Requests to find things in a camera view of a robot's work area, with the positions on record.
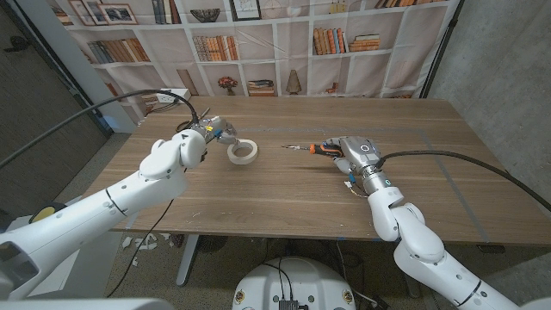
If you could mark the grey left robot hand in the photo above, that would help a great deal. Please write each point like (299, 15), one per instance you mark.
(217, 127)

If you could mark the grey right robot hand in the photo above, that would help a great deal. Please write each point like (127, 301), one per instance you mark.
(359, 153)

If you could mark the orange black screwdriver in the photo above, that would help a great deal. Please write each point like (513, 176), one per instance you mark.
(323, 149)

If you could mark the cream masking tape roll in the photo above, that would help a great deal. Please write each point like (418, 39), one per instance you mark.
(249, 158)

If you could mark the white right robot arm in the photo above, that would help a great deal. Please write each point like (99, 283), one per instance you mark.
(417, 241)

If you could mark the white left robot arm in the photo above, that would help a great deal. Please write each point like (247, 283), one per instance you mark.
(107, 206)

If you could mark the white power strip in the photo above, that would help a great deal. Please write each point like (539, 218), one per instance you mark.
(170, 97)

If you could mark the printed bookshelf backdrop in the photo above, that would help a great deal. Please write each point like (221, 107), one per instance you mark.
(275, 64)

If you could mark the black backdrop stand pole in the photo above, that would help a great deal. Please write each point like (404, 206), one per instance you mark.
(439, 51)

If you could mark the white table leg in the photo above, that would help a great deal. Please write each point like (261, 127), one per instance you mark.
(188, 258)

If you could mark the white paper scraps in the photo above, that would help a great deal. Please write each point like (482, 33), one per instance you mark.
(146, 242)

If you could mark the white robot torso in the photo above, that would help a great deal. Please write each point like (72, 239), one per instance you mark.
(297, 280)

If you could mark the dark grey table leg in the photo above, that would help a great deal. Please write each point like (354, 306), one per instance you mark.
(412, 288)

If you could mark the yellow black floor object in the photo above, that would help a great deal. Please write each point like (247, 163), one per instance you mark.
(43, 212)

